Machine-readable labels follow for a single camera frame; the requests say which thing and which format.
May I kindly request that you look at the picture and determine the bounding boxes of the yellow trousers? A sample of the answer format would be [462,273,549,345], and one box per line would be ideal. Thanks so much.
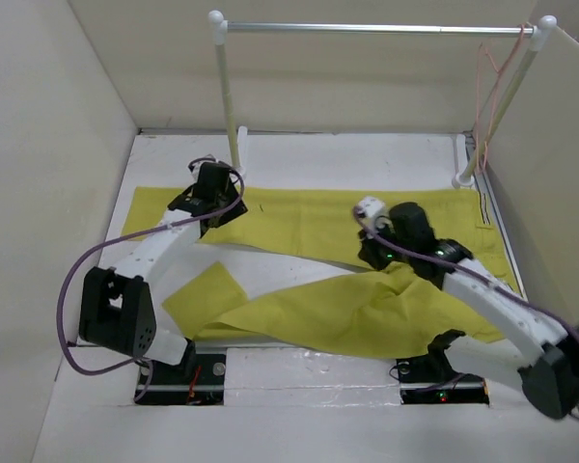
[120,185,520,359]

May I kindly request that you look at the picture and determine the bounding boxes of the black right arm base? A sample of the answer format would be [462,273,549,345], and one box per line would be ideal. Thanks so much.
[388,355,490,405]

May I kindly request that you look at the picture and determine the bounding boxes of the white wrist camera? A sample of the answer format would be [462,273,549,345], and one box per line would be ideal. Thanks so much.
[187,154,226,172]
[356,196,387,220]

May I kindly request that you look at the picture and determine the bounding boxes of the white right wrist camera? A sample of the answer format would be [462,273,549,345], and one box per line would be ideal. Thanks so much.
[356,196,387,220]

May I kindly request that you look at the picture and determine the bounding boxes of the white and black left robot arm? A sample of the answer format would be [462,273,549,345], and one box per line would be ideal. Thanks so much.
[78,157,247,383]

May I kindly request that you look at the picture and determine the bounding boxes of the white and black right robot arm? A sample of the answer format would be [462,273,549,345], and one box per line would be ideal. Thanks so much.
[352,197,579,420]

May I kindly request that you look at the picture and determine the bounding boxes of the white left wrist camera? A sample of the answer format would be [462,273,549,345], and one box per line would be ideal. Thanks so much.
[187,154,226,172]

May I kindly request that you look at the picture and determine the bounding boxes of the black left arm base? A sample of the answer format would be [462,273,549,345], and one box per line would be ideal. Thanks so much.
[134,349,227,406]

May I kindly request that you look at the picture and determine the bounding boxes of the pink wire hanger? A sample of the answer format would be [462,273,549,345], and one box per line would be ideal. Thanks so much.
[475,23,537,170]

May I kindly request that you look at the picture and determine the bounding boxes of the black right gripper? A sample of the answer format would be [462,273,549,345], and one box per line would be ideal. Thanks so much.
[356,218,413,272]

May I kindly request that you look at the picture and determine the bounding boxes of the white and silver clothes rack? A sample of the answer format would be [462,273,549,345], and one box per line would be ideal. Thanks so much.
[207,10,558,188]

